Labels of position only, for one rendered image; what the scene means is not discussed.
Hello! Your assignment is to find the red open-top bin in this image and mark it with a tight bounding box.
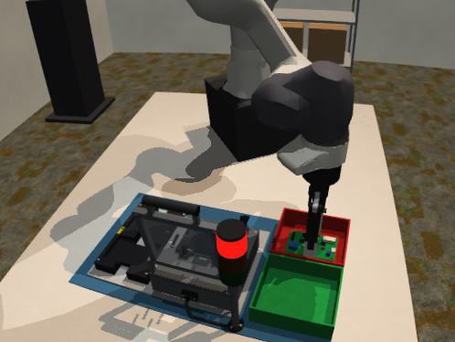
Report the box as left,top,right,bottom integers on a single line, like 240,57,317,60
270,208,351,267

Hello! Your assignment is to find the green circuit board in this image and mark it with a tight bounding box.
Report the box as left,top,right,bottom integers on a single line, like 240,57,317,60
285,230,338,262

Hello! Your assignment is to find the green bin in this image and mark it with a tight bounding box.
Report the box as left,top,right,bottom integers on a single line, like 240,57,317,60
249,252,344,340

